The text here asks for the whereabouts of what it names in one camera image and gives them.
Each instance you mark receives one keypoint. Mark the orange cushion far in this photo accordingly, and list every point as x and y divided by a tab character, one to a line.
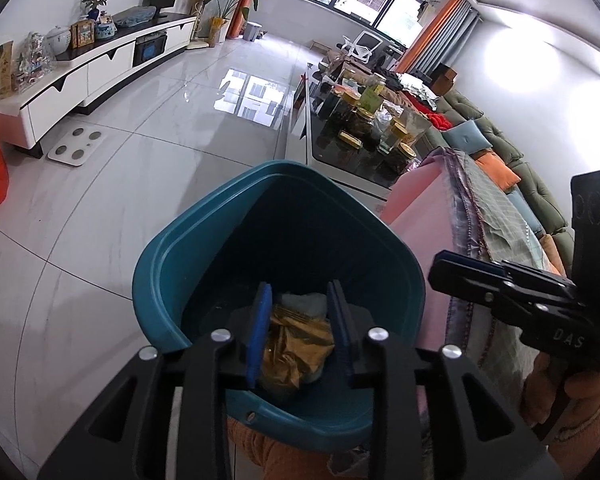
501	175

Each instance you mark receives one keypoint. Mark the gold foil wrapper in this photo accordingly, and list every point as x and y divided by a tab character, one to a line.
296	351

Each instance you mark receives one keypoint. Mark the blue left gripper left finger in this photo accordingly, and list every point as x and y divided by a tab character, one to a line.
257	333

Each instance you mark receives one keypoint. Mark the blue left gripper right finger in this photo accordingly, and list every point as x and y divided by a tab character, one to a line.
344	331

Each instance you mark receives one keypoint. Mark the orange cushion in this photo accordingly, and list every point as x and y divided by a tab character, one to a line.
501	175
551	251

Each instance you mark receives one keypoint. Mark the orange cushion near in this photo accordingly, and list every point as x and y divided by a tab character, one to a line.
551	251

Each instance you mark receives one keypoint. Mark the green brown sectional sofa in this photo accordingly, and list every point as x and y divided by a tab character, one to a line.
457	108

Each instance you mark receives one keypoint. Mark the white bathroom scale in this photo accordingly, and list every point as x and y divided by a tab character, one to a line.
75	147

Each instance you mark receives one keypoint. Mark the white ceramic jar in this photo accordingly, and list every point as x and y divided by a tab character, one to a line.
59	39

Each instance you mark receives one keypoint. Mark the wooden picture frame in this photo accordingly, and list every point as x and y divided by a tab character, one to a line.
82	34

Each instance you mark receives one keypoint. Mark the white black TV cabinet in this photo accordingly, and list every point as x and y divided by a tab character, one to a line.
85	78

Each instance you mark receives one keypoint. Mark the red cloth on sofa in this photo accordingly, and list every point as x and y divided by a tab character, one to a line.
437	120

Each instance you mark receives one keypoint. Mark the blue cushion far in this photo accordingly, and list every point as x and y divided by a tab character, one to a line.
467	137

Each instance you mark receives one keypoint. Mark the patterned tablecloth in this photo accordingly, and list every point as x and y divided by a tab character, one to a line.
449	203

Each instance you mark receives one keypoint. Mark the black glass coffee table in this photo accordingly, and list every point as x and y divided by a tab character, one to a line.
349	151

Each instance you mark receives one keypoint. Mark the tall green potted plant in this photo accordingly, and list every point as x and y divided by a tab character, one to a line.
220	21

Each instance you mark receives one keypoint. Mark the small white trash can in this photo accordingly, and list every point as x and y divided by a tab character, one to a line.
251	31

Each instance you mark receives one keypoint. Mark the white office chair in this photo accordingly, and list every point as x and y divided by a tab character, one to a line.
362	47

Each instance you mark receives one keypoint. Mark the teal trash bin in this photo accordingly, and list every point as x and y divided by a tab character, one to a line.
282	224

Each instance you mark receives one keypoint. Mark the blue cushion near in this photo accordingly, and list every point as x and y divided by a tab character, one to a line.
517	199

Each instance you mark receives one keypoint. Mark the orange grey curtain right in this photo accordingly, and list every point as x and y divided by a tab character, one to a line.
441	40

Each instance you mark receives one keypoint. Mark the blue cushion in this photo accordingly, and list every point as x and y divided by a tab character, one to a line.
467	137
517	199

